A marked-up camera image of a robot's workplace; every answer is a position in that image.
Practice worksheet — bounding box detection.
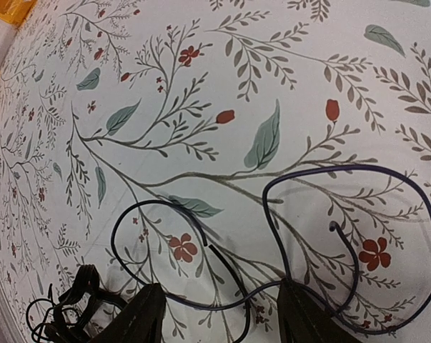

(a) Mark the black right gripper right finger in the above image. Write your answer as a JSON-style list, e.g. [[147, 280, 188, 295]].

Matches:
[[277, 280, 358, 343]]

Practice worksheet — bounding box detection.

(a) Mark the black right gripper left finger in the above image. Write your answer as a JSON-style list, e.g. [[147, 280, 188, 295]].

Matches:
[[89, 283, 166, 343]]

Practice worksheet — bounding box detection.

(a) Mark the floral patterned table mat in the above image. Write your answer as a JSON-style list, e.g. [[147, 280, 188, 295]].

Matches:
[[0, 1, 431, 342]]

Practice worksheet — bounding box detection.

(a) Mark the yellow plastic bin far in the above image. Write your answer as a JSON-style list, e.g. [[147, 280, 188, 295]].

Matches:
[[0, 0, 37, 27]]

